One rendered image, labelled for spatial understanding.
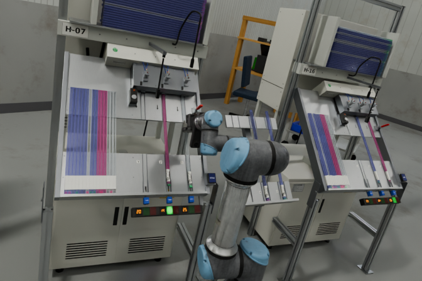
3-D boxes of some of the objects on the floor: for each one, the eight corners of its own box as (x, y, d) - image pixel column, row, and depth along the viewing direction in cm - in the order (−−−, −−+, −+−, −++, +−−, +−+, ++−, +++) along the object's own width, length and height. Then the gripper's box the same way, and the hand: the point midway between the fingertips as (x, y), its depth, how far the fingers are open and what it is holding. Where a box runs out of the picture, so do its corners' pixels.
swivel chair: (266, 126, 571) (283, 64, 539) (247, 130, 524) (265, 63, 492) (236, 114, 606) (250, 55, 574) (216, 117, 558) (231, 53, 527)
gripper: (211, 113, 158) (193, 119, 177) (191, 111, 153) (176, 118, 173) (210, 130, 156) (193, 135, 175) (191, 129, 152) (176, 134, 171)
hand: (186, 132), depth 172 cm, fingers closed, pressing on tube
